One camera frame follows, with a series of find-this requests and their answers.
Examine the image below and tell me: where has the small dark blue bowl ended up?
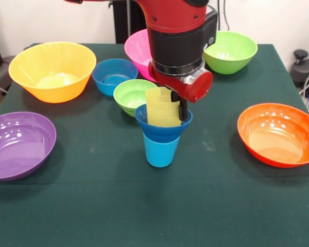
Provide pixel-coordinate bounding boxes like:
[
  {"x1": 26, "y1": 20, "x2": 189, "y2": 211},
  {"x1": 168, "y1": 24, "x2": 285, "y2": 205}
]
[{"x1": 134, "y1": 104, "x2": 193, "y2": 143}]

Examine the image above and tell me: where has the translucent yellow plastic cup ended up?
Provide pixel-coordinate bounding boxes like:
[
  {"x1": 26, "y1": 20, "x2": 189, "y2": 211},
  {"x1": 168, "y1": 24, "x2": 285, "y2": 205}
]
[{"x1": 145, "y1": 86, "x2": 182, "y2": 128}]

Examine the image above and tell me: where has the shallow orange plastic bowl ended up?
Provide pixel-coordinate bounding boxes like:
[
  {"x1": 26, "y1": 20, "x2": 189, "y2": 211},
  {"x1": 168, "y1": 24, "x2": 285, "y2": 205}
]
[{"x1": 237, "y1": 103, "x2": 309, "y2": 169}]

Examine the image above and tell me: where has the black wall cable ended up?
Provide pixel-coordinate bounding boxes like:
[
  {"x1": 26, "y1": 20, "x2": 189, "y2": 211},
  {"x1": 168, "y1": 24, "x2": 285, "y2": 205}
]
[
  {"x1": 222, "y1": 0, "x2": 231, "y2": 33},
  {"x1": 216, "y1": 0, "x2": 222, "y2": 32}
]

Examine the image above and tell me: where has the large green plastic bowl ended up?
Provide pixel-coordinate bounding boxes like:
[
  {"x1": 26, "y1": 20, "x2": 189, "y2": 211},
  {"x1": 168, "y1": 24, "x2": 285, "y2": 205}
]
[{"x1": 202, "y1": 30, "x2": 259, "y2": 75}]

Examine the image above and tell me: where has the large pink plastic bowl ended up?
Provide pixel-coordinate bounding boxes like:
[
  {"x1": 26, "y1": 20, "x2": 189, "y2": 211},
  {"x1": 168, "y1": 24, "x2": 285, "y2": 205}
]
[{"x1": 124, "y1": 29, "x2": 157, "y2": 82}]

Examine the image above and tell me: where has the shallow purple plastic bowl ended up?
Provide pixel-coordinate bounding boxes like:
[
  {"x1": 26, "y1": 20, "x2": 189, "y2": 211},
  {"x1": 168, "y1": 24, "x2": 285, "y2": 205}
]
[{"x1": 0, "y1": 111, "x2": 57, "y2": 182}]

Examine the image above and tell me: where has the small green plastic bowl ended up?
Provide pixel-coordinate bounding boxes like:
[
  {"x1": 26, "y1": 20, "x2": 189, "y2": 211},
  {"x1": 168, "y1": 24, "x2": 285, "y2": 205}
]
[{"x1": 113, "y1": 79, "x2": 158, "y2": 118}]

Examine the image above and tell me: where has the black round base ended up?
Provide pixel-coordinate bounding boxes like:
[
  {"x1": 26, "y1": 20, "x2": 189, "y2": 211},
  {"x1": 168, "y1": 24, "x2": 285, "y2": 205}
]
[{"x1": 290, "y1": 57, "x2": 309, "y2": 91}]

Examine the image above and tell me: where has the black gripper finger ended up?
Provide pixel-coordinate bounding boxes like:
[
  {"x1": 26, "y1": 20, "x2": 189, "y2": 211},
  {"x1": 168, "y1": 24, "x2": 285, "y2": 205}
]
[{"x1": 169, "y1": 90, "x2": 189, "y2": 122}]

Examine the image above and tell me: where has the translucent light blue bowl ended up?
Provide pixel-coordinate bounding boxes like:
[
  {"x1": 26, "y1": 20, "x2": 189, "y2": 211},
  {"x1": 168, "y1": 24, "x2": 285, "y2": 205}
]
[{"x1": 91, "y1": 58, "x2": 139, "y2": 96}]

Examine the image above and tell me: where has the large yellow plastic bowl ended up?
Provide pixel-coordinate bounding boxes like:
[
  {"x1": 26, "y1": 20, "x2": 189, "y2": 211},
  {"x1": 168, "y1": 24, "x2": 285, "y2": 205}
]
[{"x1": 8, "y1": 41, "x2": 97, "y2": 104}]

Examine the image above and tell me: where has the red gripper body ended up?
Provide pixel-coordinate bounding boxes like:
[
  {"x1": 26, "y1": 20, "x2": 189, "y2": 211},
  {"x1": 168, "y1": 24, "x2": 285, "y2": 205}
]
[{"x1": 148, "y1": 60, "x2": 214, "y2": 104}]

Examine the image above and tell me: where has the light blue plastic cup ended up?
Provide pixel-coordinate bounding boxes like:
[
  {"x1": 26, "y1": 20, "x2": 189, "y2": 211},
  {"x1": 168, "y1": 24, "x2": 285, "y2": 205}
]
[{"x1": 143, "y1": 132, "x2": 181, "y2": 168}]

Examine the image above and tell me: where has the dark green tablecloth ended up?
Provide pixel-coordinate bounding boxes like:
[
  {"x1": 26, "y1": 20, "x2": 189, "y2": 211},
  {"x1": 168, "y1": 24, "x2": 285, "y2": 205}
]
[{"x1": 0, "y1": 43, "x2": 309, "y2": 247}]

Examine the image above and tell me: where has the black knob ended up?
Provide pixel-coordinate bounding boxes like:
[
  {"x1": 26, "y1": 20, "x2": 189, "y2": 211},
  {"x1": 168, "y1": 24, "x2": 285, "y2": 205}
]
[{"x1": 293, "y1": 49, "x2": 309, "y2": 65}]

